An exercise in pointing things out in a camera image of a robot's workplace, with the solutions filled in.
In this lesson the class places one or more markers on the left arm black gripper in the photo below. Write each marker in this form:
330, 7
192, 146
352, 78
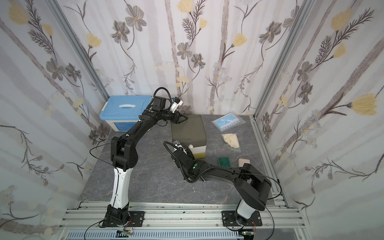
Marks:
175, 115

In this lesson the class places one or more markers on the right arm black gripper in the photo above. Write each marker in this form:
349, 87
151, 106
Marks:
178, 151

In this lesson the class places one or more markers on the white drawer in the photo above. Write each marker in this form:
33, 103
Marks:
199, 150

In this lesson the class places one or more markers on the olive green drawer cabinet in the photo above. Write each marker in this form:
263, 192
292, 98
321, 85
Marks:
191, 132

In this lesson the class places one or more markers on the green scouring sponge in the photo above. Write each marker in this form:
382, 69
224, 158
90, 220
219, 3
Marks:
224, 162

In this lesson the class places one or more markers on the beige pink sponge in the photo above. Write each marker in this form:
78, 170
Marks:
242, 162

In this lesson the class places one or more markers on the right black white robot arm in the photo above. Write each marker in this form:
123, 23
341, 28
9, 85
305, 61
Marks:
253, 187

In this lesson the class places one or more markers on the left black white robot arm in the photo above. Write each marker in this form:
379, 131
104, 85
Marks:
124, 155

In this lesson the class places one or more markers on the bag of cream latex gloves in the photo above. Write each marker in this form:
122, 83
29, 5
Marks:
231, 142

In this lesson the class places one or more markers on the bag of blue face masks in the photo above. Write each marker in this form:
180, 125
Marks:
228, 121

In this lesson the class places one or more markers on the blue lidded storage box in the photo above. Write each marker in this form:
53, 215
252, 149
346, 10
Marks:
122, 112

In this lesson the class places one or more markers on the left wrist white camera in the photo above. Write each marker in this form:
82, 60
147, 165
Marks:
176, 102

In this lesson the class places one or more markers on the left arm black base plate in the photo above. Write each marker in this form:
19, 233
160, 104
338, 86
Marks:
132, 218

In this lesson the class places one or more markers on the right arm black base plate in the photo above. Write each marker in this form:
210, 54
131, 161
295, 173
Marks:
230, 219

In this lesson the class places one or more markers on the aluminium corner frame post right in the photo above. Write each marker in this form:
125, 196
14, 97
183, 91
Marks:
299, 22

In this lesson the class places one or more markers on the aluminium corner frame post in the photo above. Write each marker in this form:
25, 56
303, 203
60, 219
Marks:
76, 45
299, 22

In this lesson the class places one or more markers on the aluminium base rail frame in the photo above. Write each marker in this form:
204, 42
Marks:
279, 222

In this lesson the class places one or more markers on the aluminium corner frame post left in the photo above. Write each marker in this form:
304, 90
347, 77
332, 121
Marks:
76, 45

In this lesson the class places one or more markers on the white slotted cable duct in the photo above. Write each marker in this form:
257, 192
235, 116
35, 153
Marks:
153, 235

